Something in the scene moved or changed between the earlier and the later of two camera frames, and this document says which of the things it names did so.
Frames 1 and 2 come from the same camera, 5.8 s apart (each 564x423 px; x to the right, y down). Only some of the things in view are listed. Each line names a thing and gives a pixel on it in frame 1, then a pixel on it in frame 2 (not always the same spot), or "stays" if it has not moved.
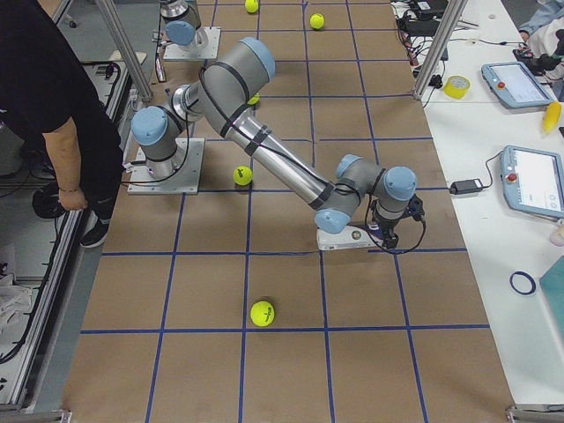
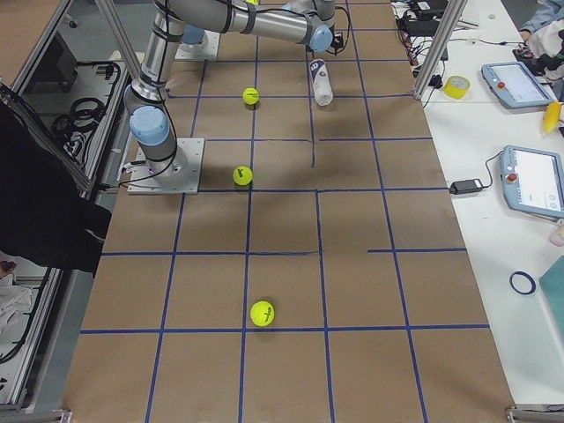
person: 45,87 -> 48,218
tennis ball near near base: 242,175 stays
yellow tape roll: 456,86 stays
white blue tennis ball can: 344,236 -> 322,83
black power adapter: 466,186 stays
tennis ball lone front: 262,314 stays
